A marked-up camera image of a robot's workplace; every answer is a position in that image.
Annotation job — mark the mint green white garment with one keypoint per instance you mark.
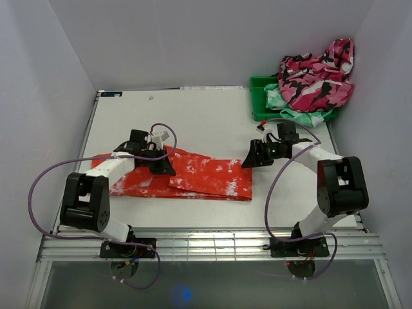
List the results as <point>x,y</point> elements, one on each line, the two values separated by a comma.
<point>276,103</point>

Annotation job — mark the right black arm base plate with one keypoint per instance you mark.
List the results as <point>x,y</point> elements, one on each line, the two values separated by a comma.
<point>280,249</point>

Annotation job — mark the green plastic bin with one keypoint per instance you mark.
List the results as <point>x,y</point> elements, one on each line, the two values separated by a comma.
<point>257,85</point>

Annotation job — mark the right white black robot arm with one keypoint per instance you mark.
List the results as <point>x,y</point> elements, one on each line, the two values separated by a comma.
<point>341,187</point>

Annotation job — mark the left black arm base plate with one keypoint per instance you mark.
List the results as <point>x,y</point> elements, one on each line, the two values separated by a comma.
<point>110,250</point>

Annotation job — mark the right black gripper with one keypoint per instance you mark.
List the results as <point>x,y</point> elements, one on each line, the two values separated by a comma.
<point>252,159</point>

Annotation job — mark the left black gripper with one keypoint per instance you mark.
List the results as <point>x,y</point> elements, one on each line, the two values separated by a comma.
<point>164,167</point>

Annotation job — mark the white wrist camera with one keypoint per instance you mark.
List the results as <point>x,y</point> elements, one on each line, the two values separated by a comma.
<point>266,133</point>
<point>158,139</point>

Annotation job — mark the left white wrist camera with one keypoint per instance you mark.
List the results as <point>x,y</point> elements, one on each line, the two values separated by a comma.
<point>158,139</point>

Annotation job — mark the orange white tie-dye trousers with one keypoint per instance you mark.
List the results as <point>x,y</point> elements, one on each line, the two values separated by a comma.
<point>197,177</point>

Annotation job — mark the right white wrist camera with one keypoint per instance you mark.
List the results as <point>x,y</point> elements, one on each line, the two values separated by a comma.
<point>266,133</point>

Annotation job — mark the blue label sticker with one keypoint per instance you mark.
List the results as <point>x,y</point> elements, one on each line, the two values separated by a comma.
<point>111,94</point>

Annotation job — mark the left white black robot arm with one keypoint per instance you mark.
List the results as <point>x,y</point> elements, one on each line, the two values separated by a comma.
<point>86,199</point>

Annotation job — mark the pink camouflage garment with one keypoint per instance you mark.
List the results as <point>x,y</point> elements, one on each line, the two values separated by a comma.
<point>314,84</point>

